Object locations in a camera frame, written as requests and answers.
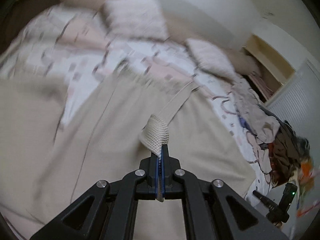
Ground beige waffle pants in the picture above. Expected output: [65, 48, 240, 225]
[32, 74, 256, 240]

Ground pile of unfolded clothes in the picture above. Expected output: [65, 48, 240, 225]
[231, 77, 311, 186]

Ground folded beige waffle garment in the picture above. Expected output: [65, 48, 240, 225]
[1, 75, 68, 218]

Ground small white fluffy pillow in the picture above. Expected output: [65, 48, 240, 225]
[185, 38, 237, 81]

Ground wooden corner cabinet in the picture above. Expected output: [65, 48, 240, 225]
[243, 34, 296, 103]

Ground bear print bed cover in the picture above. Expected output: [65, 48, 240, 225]
[1, 4, 272, 206]

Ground long beige bolster blanket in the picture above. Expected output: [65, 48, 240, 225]
[60, 0, 261, 76]

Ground large white fluffy pillow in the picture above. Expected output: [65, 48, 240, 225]
[103, 0, 169, 41]

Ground black tripod camera stand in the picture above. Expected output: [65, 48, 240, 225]
[253, 183, 298, 224]

